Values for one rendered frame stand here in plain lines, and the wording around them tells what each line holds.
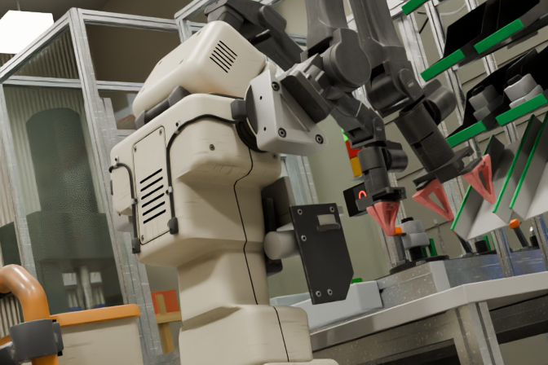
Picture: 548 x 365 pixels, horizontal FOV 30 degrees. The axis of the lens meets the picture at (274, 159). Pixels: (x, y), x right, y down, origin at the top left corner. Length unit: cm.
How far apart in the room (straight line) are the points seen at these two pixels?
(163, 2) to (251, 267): 913
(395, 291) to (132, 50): 911
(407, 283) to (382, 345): 43
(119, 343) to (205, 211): 28
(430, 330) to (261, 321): 29
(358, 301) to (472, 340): 59
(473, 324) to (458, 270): 61
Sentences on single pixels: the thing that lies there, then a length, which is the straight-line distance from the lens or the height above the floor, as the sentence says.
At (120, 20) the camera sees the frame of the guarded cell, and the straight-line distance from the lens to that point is 314.
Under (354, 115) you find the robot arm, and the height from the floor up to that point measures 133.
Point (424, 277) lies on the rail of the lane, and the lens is 214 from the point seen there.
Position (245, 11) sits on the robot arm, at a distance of 214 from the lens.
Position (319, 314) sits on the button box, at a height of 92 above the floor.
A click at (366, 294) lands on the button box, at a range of 217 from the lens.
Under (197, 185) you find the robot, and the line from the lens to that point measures 158.
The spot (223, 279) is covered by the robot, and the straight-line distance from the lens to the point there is 158.
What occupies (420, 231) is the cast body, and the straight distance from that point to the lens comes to 237.
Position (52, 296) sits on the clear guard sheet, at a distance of 318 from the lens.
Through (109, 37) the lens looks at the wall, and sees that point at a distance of 1154.
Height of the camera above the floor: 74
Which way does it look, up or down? 14 degrees up
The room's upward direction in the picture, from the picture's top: 14 degrees counter-clockwise
